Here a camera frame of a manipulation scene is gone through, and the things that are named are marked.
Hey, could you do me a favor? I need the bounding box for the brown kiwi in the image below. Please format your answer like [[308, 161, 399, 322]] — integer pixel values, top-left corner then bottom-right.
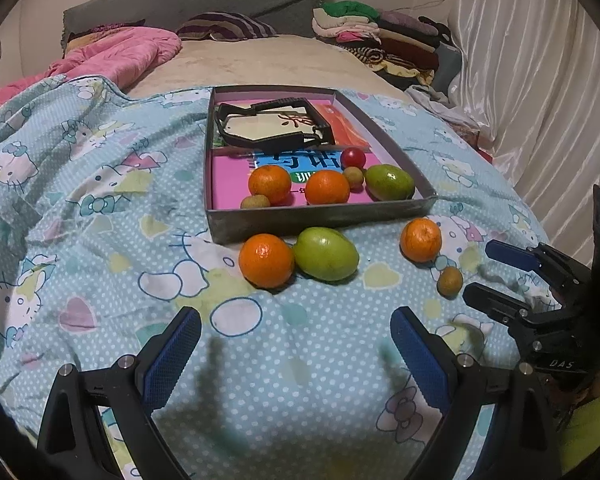
[[342, 166, 365, 192], [437, 266, 464, 299], [240, 194, 271, 209]]

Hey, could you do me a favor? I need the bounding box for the small tangerine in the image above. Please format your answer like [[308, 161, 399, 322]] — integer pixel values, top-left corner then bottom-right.
[[400, 218, 442, 263], [304, 170, 350, 205], [248, 165, 291, 204]]

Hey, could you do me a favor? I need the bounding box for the large green apple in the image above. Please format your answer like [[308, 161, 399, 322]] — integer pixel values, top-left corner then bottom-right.
[[365, 164, 415, 202]]

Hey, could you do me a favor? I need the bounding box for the small green apple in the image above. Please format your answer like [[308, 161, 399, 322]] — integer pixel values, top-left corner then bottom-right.
[[292, 226, 360, 282]]

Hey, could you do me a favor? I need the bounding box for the red tomato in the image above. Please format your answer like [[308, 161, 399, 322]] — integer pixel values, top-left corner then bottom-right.
[[340, 148, 366, 169]]

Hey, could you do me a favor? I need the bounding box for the large orange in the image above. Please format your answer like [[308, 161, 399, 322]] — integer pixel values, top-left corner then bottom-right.
[[238, 234, 294, 289]]

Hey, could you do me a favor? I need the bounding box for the white satin curtain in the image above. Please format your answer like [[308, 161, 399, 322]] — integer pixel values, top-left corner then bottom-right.
[[449, 0, 600, 263]]

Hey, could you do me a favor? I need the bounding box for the white crumpled garment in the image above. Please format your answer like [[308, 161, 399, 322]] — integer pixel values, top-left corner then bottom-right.
[[404, 84, 481, 150]]

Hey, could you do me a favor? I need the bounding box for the hello kitty blue blanket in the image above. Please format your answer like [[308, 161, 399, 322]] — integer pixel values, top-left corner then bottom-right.
[[0, 77, 555, 479]]

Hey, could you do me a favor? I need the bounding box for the orange red booklet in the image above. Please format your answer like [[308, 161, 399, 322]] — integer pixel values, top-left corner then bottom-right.
[[311, 101, 370, 148]]

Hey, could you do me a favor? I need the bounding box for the stack of folded clothes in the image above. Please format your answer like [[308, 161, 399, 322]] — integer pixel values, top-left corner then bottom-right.
[[312, 0, 462, 93]]

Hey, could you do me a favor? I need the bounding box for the pink workbook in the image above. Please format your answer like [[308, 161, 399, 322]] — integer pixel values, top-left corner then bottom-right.
[[211, 99, 380, 210]]

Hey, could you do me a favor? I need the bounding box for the beige bed sheet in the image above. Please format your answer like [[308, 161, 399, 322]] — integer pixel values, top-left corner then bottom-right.
[[126, 35, 413, 104]]

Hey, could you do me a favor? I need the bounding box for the grey headboard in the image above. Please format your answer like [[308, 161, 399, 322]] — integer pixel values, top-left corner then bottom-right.
[[60, 0, 323, 47]]

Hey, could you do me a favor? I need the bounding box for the pink quilt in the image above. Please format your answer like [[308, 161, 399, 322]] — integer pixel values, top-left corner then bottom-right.
[[0, 26, 182, 107]]

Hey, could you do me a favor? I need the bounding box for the white wardrobe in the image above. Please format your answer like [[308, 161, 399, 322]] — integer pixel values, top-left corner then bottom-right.
[[0, 3, 22, 88]]

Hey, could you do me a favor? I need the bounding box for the floral pillow under quilt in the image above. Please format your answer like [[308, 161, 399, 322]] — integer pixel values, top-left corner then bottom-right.
[[64, 20, 145, 53]]

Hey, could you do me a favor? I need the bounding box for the striped purple pillow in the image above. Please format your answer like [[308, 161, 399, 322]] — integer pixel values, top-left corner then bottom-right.
[[176, 12, 278, 42]]

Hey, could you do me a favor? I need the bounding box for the black plastic frame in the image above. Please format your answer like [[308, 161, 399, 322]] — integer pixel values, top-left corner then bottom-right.
[[213, 98, 336, 154]]

